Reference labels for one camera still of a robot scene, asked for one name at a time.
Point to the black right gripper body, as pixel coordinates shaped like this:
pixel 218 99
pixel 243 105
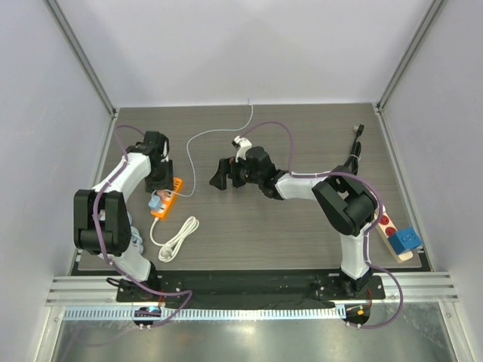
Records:
pixel 231 173

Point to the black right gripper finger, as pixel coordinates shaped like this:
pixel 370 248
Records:
pixel 219 179
pixel 224 165

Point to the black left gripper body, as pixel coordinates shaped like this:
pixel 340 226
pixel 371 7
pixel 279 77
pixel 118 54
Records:
pixel 161 179

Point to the orange power strip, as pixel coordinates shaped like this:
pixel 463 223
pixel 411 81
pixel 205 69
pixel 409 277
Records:
pixel 163 214

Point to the light blue charger plug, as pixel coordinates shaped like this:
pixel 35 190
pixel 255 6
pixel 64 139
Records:
pixel 156 204

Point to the pink charger plug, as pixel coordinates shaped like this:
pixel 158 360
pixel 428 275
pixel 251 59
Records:
pixel 163 194

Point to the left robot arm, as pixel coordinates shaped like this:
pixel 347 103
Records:
pixel 101 225

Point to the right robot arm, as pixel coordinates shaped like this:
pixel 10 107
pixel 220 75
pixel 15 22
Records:
pixel 346 202

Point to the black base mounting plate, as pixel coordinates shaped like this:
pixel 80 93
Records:
pixel 321 284

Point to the beige red power strip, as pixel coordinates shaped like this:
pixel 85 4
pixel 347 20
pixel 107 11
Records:
pixel 386 228

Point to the blue cube adapter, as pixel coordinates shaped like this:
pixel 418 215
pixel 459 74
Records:
pixel 404 240

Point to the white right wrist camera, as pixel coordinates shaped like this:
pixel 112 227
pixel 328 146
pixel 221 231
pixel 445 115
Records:
pixel 242 145

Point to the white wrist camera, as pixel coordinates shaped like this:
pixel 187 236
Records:
pixel 242 145
pixel 165 151

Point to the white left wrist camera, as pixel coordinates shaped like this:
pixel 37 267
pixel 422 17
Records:
pixel 165 151

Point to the aluminium front rail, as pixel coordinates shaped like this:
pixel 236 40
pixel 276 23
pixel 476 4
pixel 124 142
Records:
pixel 98 290

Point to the white slotted cable duct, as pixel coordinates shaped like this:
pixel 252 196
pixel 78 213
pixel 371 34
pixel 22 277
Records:
pixel 151 313

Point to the left aluminium frame post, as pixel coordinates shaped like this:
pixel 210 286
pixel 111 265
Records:
pixel 79 53

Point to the aluminium frame post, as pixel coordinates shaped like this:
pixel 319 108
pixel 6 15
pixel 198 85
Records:
pixel 79 53
pixel 417 39

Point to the right aluminium frame post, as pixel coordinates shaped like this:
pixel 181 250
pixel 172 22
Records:
pixel 417 39

